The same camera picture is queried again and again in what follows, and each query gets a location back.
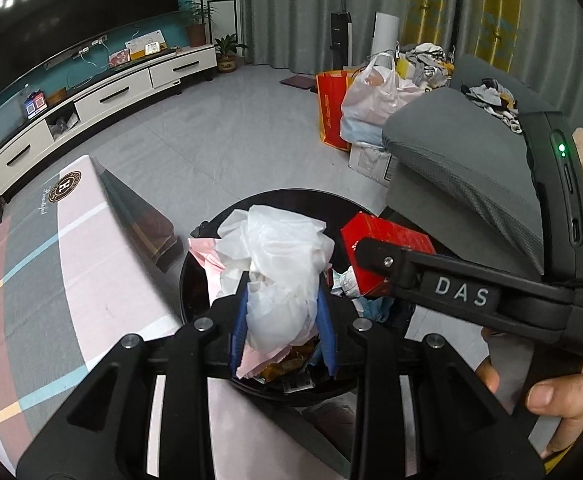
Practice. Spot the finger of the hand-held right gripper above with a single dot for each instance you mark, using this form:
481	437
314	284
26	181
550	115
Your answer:
386	265

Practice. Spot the tall potted plant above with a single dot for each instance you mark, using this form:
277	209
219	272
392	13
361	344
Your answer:
196	35

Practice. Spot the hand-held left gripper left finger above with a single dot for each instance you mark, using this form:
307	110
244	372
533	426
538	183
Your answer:
239	330

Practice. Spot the dark brown floor mat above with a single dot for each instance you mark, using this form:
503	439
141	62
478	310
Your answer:
299	82

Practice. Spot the red cardboard box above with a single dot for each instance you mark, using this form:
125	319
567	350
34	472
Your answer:
386	230

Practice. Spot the white power strip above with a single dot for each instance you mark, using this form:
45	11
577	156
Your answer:
84	49

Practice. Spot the large black television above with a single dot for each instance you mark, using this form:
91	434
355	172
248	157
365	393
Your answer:
71	25

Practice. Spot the red shopping bag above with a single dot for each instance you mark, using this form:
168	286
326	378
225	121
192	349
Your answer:
329	110

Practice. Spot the small potted plant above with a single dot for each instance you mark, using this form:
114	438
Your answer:
226	62

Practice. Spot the large white shopping bag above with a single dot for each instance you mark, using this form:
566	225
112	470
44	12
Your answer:
371	100

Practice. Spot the white cardboard box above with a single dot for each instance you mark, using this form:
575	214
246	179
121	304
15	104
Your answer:
369	162

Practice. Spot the red packet with pattern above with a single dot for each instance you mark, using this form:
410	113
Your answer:
120	57

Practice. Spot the white air purifier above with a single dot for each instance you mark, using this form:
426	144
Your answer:
386	30

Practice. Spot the white desk calendar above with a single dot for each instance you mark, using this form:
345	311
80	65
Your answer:
146	42

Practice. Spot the yellow chip bag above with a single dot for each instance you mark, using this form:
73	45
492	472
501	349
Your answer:
291	365

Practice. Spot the light blue cloth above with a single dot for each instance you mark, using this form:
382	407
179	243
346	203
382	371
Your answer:
376	307

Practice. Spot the upright vacuum cleaner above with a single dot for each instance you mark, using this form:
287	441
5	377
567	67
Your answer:
340	35

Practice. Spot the grey sofa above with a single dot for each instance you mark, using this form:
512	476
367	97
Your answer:
451	150

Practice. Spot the pink plastic bag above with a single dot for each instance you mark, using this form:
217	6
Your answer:
206	255

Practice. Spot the grey curtains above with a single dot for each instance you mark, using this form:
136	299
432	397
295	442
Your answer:
281	10

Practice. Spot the striped clothes pile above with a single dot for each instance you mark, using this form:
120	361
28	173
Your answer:
426	60

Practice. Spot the grey and yellow clothes heap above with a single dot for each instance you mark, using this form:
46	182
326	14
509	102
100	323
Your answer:
491	97

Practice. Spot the person's right hand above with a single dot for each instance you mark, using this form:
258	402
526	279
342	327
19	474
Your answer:
566	392

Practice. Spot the white printed packet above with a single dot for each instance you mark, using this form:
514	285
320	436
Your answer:
296	384

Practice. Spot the silver wrapper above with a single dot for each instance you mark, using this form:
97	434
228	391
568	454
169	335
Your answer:
349	280

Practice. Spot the yellow patterned curtain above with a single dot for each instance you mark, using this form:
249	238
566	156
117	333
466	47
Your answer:
499	10
429	0

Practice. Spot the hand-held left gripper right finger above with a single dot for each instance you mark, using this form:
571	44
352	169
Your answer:
327	335

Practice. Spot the white TV cabinet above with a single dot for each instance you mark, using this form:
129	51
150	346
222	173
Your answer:
116	92

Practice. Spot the small white plastic bag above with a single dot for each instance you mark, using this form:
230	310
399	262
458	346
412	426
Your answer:
281	260

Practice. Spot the black plastic bucket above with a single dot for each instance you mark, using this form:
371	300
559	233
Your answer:
296	200

